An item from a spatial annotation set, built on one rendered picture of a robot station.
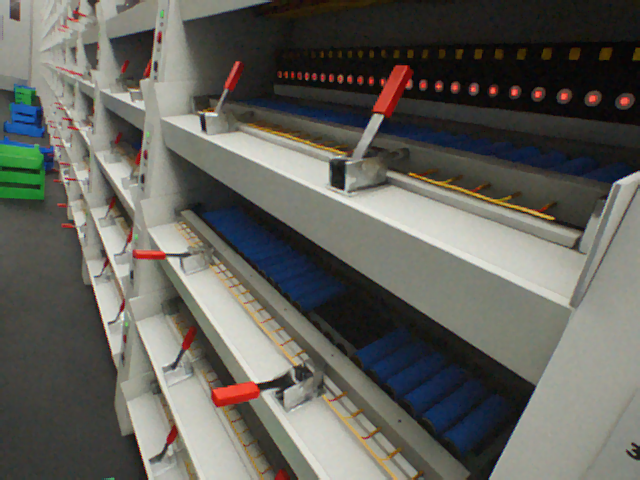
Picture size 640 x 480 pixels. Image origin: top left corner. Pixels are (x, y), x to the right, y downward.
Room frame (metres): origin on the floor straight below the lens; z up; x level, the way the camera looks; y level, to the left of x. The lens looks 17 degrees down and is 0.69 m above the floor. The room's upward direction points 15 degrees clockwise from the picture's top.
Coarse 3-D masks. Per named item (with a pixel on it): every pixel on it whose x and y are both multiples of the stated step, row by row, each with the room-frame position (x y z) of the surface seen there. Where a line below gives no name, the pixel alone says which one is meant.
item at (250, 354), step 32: (192, 192) 0.64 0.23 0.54; (224, 192) 0.68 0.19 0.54; (160, 224) 0.61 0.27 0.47; (192, 288) 0.43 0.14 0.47; (224, 288) 0.43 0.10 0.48; (224, 320) 0.37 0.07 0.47; (320, 320) 0.37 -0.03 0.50; (224, 352) 0.34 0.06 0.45; (256, 352) 0.32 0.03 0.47; (288, 352) 0.32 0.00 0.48; (352, 352) 0.33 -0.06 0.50; (288, 416) 0.25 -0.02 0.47; (320, 416) 0.25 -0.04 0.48; (288, 448) 0.24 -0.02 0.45; (320, 448) 0.22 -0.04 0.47; (352, 448) 0.23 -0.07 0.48
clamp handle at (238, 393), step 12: (288, 372) 0.27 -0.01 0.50; (240, 384) 0.24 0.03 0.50; (252, 384) 0.24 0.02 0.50; (264, 384) 0.25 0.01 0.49; (276, 384) 0.25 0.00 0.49; (288, 384) 0.26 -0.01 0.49; (216, 396) 0.22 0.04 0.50; (228, 396) 0.22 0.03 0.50; (240, 396) 0.23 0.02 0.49; (252, 396) 0.24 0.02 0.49
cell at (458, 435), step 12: (492, 396) 0.26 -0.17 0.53; (480, 408) 0.25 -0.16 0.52; (492, 408) 0.25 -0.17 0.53; (504, 408) 0.25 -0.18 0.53; (468, 420) 0.24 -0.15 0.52; (480, 420) 0.24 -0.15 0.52; (492, 420) 0.24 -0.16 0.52; (456, 432) 0.23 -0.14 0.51; (468, 432) 0.23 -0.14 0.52; (480, 432) 0.23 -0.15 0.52; (456, 444) 0.22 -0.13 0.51; (468, 444) 0.22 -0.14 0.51
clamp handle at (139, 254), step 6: (138, 252) 0.43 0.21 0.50; (144, 252) 0.43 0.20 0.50; (150, 252) 0.44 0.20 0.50; (156, 252) 0.44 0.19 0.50; (162, 252) 0.45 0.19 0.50; (168, 252) 0.46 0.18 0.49; (192, 252) 0.47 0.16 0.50; (138, 258) 0.42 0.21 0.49; (144, 258) 0.43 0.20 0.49; (150, 258) 0.43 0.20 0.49; (156, 258) 0.44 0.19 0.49; (162, 258) 0.44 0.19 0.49; (180, 258) 0.46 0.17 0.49
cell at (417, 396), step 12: (444, 372) 0.28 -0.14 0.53; (456, 372) 0.28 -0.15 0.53; (432, 384) 0.27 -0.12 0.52; (444, 384) 0.27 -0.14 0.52; (456, 384) 0.28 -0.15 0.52; (408, 396) 0.26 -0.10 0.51; (420, 396) 0.26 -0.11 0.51; (432, 396) 0.26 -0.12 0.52; (444, 396) 0.27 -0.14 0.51; (420, 408) 0.25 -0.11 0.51
